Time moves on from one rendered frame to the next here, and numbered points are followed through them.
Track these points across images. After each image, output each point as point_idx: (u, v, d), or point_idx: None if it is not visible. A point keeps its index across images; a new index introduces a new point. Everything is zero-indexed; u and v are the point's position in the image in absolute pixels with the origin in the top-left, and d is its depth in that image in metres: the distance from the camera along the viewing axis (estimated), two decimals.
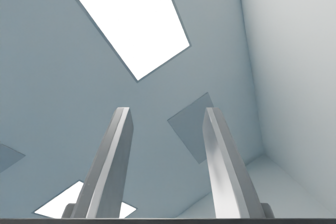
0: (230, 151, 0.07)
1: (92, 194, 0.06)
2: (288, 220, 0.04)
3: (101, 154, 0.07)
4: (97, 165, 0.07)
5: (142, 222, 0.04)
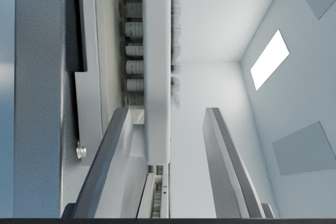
0: (230, 151, 0.07)
1: (92, 194, 0.06)
2: (288, 220, 0.04)
3: (101, 154, 0.07)
4: (97, 165, 0.07)
5: (142, 222, 0.04)
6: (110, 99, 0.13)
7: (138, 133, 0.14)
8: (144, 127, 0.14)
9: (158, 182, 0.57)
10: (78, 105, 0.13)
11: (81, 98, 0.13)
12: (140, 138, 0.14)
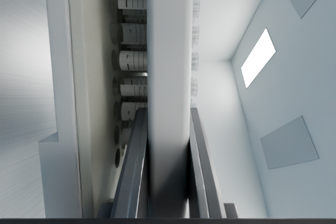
0: (201, 151, 0.07)
1: (130, 194, 0.06)
2: (288, 220, 0.04)
3: (131, 154, 0.07)
4: (130, 165, 0.07)
5: (142, 222, 0.04)
6: (96, 178, 0.09)
7: None
8: (148, 212, 0.10)
9: None
10: (44, 192, 0.08)
11: (50, 182, 0.08)
12: None
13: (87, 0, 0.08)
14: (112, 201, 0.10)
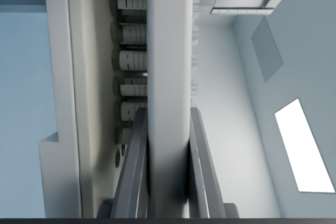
0: (201, 151, 0.07)
1: (130, 194, 0.06)
2: (288, 220, 0.04)
3: (131, 154, 0.07)
4: (130, 165, 0.07)
5: (142, 222, 0.04)
6: (96, 178, 0.09)
7: None
8: (148, 212, 0.10)
9: None
10: (44, 192, 0.08)
11: (50, 182, 0.08)
12: None
13: (87, 0, 0.08)
14: (112, 201, 0.10)
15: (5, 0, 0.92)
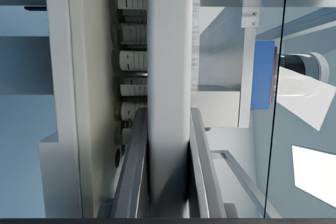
0: (201, 151, 0.07)
1: (130, 194, 0.06)
2: (288, 220, 0.04)
3: (131, 154, 0.07)
4: (130, 165, 0.07)
5: (142, 222, 0.04)
6: (96, 178, 0.09)
7: None
8: (148, 212, 0.10)
9: None
10: (44, 192, 0.08)
11: (49, 182, 0.08)
12: None
13: (87, 0, 0.08)
14: (112, 201, 0.10)
15: None
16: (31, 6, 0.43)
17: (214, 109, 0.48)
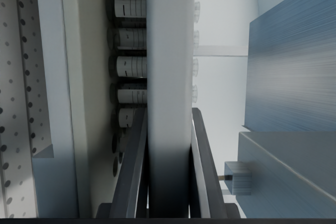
0: (202, 151, 0.07)
1: (129, 194, 0.06)
2: (288, 220, 0.04)
3: (130, 154, 0.07)
4: (129, 165, 0.07)
5: (142, 222, 0.04)
6: (94, 192, 0.08)
7: None
8: None
9: None
10: (39, 209, 0.08)
11: (45, 199, 0.08)
12: None
13: (83, 7, 0.07)
14: None
15: None
16: None
17: None
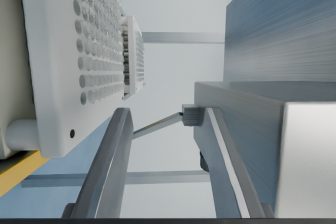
0: (230, 151, 0.07)
1: (92, 194, 0.06)
2: (288, 220, 0.04)
3: (101, 154, 0.07)
4: (97, 165, 0.07)
5: (142, 222, 0.04)
6: (1, 95, 0.14)
7: (33, 128, 0.14)
8: None
9: None
10: None
11: None
12: (34, 132, 0.14)
13: None
14: (22, 119, 0.15)
15: None
16: None
17: None
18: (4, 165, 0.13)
